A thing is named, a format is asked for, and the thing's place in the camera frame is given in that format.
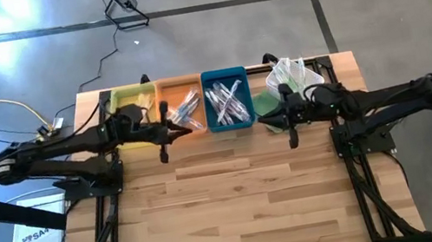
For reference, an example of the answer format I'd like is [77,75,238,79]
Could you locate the black floor cable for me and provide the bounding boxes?
[40,26,130,122]

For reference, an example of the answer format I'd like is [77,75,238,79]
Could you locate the teal plastic bin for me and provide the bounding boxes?
[199,64,257,135]

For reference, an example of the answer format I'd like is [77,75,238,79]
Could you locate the white perforated plastic basket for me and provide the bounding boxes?
[261,50,329,107]

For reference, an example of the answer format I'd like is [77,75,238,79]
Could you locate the black beam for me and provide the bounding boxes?
[0,180,71,241]

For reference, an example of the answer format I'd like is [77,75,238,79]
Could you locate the orange plastic bin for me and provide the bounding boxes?
[151,73,212,145]

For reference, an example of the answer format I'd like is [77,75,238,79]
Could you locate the white box on floor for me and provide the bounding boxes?
[3,191,74,242]

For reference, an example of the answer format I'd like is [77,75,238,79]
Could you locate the beige floor cable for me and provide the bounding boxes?
[0,90,60,161]

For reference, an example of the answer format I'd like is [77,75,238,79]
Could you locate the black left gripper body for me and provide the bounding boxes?
[112,98,179,172]

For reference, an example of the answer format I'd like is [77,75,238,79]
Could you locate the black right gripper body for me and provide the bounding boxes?
[278,73,352,150]

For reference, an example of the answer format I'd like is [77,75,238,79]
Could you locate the green toothbrush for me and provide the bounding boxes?
[282,55,302,90]
[272,59,294,90]
[291,56,310,87]

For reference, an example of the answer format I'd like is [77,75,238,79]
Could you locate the yellow plastic bin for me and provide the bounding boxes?
[103,81,167,152]

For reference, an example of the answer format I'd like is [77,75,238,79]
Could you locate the pile of bagged toothbrushes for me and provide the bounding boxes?
[212,79,250,124]

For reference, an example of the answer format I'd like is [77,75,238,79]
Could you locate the black aluminium table frame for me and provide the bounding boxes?
[30,40,429,242]

